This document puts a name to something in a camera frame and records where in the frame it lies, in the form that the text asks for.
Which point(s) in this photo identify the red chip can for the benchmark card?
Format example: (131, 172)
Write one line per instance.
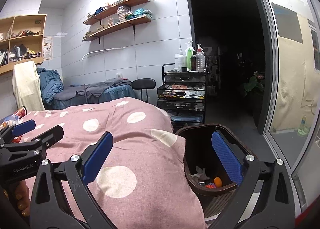
(20, 113)

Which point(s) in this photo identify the wooden cubby shelf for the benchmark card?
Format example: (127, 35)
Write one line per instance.
(21, 40)

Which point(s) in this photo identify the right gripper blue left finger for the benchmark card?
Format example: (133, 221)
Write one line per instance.
(94, 157)

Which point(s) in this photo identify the white arc lamp pole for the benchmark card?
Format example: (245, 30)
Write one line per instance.
(101, 51)

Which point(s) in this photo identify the dark brown pump bottle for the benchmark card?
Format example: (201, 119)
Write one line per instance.
(193, 61)

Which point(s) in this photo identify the white lotion bottle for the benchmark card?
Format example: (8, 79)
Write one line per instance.
(180, 61)

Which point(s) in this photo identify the person's left hand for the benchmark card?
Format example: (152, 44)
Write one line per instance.
(18, 195)

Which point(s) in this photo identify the blue crumpled sheets pile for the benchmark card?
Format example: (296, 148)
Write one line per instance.
(50, 84)

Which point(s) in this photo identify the clear bottle red cap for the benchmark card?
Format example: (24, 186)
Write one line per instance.
(200, 59)

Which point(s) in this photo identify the green pump bottle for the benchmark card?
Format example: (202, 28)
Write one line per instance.
(189, 53)

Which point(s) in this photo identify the grey blanket on bed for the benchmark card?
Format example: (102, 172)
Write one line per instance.
(106, 91)

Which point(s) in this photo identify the pink polka dot blanket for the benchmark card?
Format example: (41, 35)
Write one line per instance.
(142, 182)

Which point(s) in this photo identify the white paper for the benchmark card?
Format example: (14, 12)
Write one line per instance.
(200, 175)

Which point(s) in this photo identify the lower wooden wall shelf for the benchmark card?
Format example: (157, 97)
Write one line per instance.
(141, 17)

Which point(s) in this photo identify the blue massage bed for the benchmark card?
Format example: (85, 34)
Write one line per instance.
(66, 99)

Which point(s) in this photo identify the crumpled plastic bottle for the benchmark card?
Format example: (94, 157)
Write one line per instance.
(9, 121)

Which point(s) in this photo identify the cream towel on chair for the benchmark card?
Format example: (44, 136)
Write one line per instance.
(26, 86)

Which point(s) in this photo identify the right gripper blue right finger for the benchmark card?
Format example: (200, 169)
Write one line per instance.
(230, 155)

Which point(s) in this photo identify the black mesh trolley cart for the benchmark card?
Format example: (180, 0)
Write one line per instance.
(183, 96)

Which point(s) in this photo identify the wooden wall shelf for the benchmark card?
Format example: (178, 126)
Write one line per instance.
(109, 9)
(141, 17)

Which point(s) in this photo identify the red snack bag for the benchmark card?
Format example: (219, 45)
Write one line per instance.
(17, 139)

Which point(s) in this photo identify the upper wooden wall shelf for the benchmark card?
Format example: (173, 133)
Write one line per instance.
(109, 9)

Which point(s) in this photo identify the potted plant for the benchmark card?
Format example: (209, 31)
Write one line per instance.
(255, 84)

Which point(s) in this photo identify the orange peel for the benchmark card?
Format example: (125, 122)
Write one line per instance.
(217, 182)

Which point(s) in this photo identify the wall poster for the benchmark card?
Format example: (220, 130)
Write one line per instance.
(47, 48)

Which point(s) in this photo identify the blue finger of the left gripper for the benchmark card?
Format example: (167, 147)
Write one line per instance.
(20, 129)
(50, 136)

